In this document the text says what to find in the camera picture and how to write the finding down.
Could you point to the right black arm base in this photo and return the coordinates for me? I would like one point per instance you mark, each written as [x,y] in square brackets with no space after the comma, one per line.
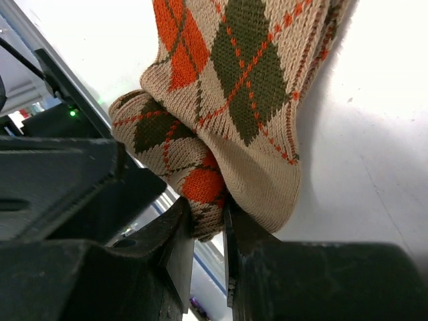
[72,117]

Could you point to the aluminium frame rail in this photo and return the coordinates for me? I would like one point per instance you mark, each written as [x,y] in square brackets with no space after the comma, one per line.
[87,233]

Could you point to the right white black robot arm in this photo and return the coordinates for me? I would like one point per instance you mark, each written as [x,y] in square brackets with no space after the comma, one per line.
[62,199]

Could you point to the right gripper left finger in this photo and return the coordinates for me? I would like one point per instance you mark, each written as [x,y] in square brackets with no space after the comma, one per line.
[146,276]

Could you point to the orange green argyle sock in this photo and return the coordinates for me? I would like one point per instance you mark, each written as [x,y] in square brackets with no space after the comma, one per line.
[215,114]

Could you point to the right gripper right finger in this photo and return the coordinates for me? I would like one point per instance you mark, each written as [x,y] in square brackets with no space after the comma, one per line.
[270,279]

